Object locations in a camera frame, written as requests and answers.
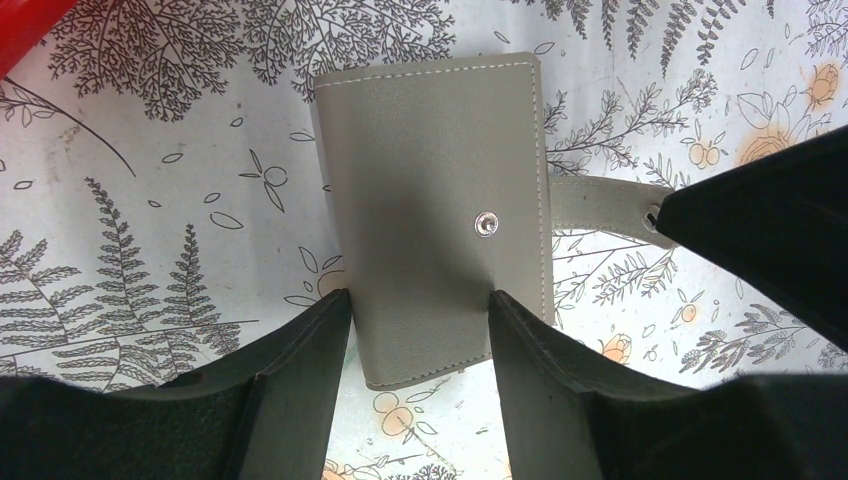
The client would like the grey card holder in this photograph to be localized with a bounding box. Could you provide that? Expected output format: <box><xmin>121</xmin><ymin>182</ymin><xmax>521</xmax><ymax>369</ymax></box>
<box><xmin>313</xmin><ymin>53</ymin><xmax>673</xmax><ymax>391</ymax></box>

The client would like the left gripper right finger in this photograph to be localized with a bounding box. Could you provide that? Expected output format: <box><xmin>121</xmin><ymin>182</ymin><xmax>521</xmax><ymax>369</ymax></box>
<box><xmin>488</xmin><ymin>290</ymin><xmax>847</xmax><ymax>479</ymax></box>

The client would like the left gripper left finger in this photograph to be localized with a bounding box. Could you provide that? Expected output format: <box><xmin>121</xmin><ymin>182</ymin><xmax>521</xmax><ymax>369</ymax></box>
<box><xmin>1</xmin><ymin>289</ymin><xmax>351</xmax><ymax>479</ymax></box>

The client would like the floral table mat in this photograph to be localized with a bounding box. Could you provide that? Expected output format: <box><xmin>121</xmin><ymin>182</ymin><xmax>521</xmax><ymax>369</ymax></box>
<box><xmin>1</xmin><ymin>1</ymin><xmax>847</xmax><ymax>479</ymax></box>

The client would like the red plastic bin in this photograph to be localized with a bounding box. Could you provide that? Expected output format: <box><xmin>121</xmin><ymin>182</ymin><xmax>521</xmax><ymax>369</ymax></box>
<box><xmin>1</xmin><ymin>0</ymin><xmax>77</xmax><ymax>77</ymax></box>

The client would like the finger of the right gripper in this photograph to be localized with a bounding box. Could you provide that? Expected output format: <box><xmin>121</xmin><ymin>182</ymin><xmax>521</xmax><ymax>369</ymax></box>
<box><xmin>656</xmin><ymin>127</ymin><xmax>847</xmax><ymax>349</ymax></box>

